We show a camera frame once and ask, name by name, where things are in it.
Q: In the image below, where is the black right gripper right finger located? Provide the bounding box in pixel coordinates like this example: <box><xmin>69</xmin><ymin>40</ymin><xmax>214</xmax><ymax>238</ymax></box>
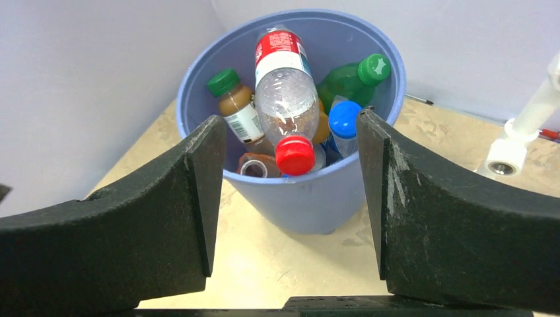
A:
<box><xmin>357</xmin><ymin>109</ymin><xmax>559</xmax><ymax>314</ymax></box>

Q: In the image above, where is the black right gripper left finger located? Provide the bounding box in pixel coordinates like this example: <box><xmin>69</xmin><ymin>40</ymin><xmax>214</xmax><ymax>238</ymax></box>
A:
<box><xmin>1</xmin><ymin>115</ymin><xmax>227</xmax><ymax>316</ymax></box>

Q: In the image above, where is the small Pepsi bottle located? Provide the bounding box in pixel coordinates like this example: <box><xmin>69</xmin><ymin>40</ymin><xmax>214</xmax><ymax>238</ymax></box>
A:
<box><xmin>326</xmin><ymin>96</ymin><xmax>362</xmax><ymax>159</ymax></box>

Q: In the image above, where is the green cap tea bottle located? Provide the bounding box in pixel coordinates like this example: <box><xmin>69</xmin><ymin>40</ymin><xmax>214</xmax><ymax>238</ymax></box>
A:
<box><xmin>206</xmin><ymin>68</ymin><xmax>274</xmax><ymax>156</ymax></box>

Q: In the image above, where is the green plastic bottle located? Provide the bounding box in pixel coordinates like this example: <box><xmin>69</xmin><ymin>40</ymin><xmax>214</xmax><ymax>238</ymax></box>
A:
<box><xmin>316</xmin><ymin>53</ymin><xmax>391</xmax><ymax>114</ymax></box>

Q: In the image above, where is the red label clear bottle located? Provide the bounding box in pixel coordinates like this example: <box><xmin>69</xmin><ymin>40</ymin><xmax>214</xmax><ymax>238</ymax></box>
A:
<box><xmin>255</xmin><ymin>24</ymin><xmax>320</xmax><ymax>176</ymax></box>

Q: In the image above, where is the orange floral label bottle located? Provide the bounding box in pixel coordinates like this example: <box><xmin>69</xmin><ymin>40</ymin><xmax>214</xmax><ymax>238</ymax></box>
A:
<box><xmin>237</xmin><ymin>153</ymin><xmax>283</xmax><ymax>178</ymax></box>

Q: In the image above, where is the orange juice bottle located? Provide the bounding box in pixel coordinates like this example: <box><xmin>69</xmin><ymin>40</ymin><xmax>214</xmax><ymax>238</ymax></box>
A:
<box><xmin>312</xmin><ymin>100</ymin><xmax>330</xmax><ymax>144</ymax></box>

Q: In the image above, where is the blue plastic bin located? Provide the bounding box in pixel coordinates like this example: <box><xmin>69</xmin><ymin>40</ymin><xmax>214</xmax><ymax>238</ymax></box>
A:
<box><xmin>176</xmin><ymin>9</ymin><xmax>406</xmax><ymax>234</ymax></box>

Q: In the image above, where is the white PVC pipe frame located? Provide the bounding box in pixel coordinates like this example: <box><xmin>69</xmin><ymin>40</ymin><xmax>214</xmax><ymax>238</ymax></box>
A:
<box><xmin>475</xmin><ymin>53</ymin><xmax>559</xmax><ymax>180</ymax></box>

